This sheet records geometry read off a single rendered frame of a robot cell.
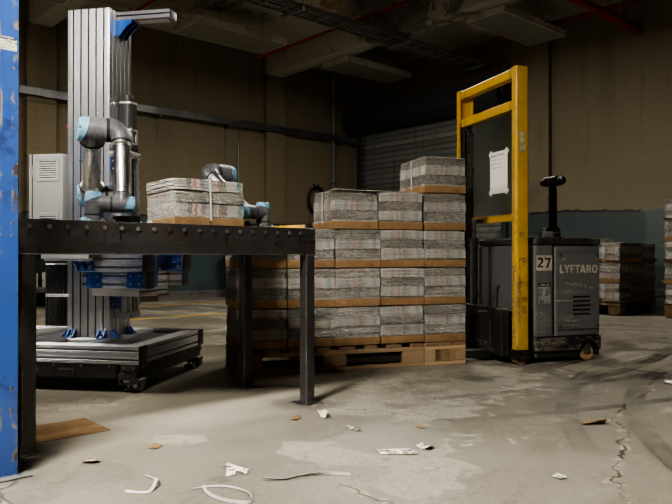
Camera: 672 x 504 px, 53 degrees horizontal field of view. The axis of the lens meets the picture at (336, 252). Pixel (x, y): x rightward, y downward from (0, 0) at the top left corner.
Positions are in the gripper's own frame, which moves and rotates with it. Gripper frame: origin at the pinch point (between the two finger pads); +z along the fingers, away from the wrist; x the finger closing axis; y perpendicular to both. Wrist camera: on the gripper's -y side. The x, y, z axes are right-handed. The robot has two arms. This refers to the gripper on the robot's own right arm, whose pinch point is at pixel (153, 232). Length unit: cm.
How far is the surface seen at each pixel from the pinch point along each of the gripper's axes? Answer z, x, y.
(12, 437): -88, -82, -67
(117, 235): -46, -62, -4
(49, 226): -70, -63, -2
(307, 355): 44, -62, -57
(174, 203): -0.2, -20.6, 12.6
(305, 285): 44, -62, -25
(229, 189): 28.4, -22.1, 20.8
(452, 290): 185, -33, -33
